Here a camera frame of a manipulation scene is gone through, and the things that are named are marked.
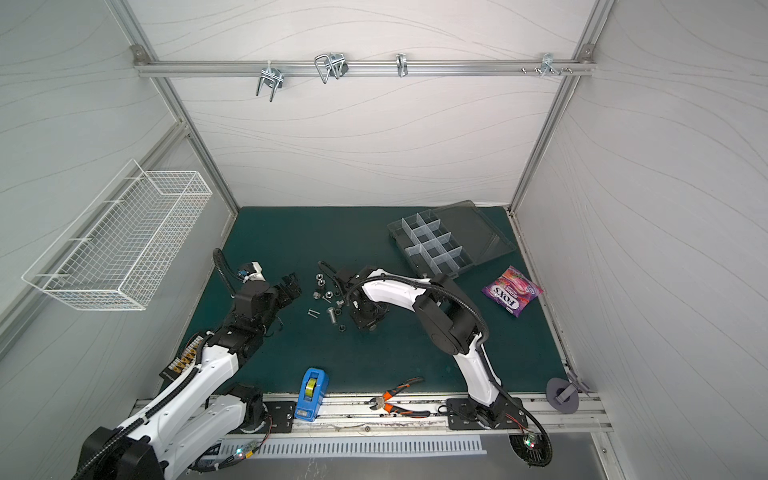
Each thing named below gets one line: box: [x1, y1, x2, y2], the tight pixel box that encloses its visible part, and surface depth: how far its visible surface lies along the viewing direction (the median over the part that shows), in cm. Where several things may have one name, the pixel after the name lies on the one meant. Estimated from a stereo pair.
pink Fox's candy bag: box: [482, 266, 544, 318], surface depth 97 cm
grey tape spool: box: [546, 377, 579, 414], surface depth 78 cm
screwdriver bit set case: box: [159, 334, 204, 382], surface depth 83 cm
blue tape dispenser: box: [295, 367, 329, 422], surface depth 76 cm
